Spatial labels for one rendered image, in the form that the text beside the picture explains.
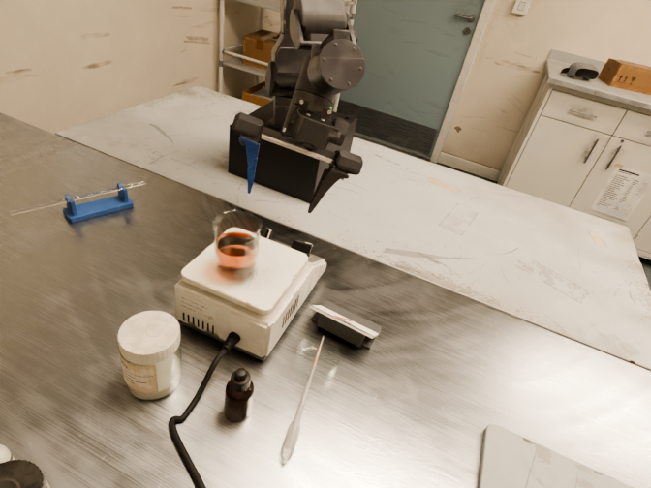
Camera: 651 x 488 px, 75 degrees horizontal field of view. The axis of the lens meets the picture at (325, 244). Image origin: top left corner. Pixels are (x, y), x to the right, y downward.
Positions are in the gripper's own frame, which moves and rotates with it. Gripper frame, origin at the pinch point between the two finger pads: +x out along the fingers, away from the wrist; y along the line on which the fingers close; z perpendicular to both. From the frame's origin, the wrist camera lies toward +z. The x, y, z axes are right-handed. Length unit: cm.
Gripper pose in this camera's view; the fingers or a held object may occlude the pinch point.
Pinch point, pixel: (287, 180)
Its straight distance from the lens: 61.8
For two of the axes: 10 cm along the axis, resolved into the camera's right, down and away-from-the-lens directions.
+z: 1.6, 1.8, -9.7
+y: 9.3, 2.9, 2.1
